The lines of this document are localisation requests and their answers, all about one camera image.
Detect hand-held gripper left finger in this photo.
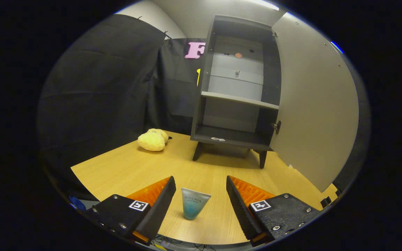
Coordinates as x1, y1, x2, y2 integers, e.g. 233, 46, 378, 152
88, 176, 176, 244

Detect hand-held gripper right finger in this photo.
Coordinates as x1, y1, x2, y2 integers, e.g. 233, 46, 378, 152
226, 175, 322, 246

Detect white blue cosmetic tube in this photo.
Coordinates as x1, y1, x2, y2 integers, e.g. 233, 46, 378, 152
181, 188, 211, 220

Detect yellow plush toy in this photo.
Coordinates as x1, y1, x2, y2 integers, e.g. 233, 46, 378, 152
138, 129, 169, 152

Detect dark grey cabinet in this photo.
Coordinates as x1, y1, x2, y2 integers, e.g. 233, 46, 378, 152
191, 15, 282, 169

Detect small blue object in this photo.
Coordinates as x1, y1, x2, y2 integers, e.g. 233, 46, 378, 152
69, 196, 87, 212

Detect light grey cabinet shelf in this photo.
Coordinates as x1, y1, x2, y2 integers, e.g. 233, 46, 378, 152
201, 91, 279, 111

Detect black backdrop cloth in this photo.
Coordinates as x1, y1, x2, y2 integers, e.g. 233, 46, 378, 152
37, 14, 371, 203

